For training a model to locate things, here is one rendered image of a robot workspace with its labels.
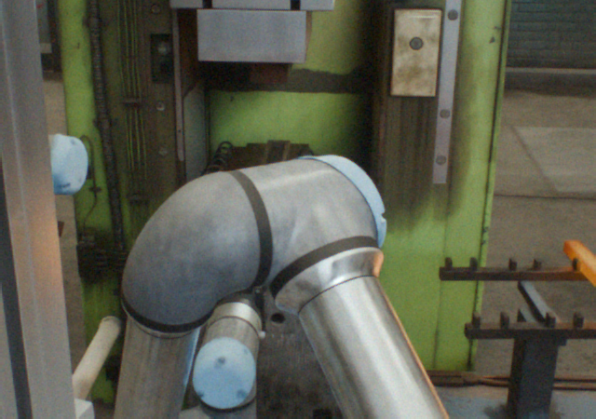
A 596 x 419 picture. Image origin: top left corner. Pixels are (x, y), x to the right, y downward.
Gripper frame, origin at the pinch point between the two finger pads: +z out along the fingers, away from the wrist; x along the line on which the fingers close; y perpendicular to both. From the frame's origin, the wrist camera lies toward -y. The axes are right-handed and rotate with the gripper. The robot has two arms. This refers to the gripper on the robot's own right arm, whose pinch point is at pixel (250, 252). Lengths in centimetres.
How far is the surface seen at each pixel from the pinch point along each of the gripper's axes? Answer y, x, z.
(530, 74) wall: 85, 196, 612
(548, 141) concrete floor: 98, 169, 431
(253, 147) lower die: 1, -6, 66
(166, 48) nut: -26, -21, 42
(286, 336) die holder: 27.9, 4.8, 21.9
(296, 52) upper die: -28.5, 6.1, 27.4
